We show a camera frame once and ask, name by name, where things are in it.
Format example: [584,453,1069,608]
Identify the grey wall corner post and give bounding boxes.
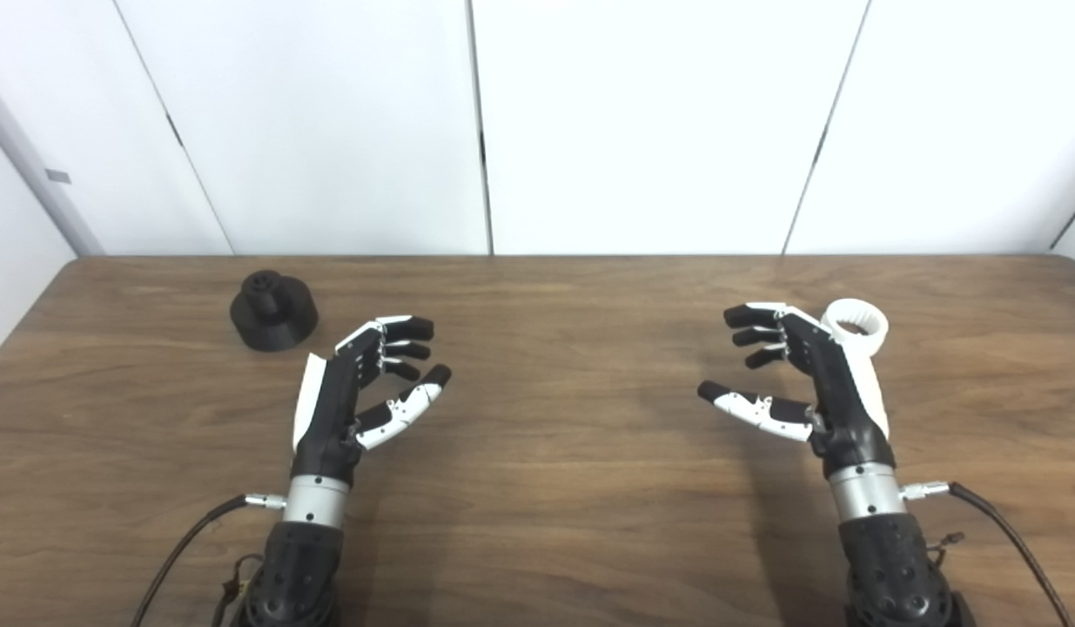
[0,70,105,256]

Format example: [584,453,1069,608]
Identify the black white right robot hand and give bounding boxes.
[697,302,908,523]

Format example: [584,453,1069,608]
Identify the thin left arm wire bundle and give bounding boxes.
[211,553,264,627]

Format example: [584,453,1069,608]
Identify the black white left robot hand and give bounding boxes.
[282,315,453,529]

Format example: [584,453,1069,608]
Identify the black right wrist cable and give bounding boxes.
[900,481,1075,627]

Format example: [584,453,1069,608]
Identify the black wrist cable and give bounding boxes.
[900,481,1075,627]
[130,493,287,627]

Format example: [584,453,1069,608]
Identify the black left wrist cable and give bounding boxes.
[130,493,287,627]

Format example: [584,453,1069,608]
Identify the round black stepped part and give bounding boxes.
[230,270,319,353]

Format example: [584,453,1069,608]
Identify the white toothed ring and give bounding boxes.
[820,299,890,356]

